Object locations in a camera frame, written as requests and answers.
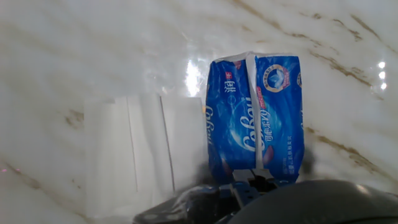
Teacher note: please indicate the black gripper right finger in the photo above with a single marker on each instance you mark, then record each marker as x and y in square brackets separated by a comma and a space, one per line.
[265, 180]

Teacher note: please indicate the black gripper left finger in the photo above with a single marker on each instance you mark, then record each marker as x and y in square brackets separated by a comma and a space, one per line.
[244, 193]

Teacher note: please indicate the marble pattern table sheet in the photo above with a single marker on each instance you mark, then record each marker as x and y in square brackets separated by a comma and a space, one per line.
[62, 46]

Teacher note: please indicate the blue plastic tissue pack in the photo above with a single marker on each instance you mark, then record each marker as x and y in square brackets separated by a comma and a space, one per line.
[280, 124]

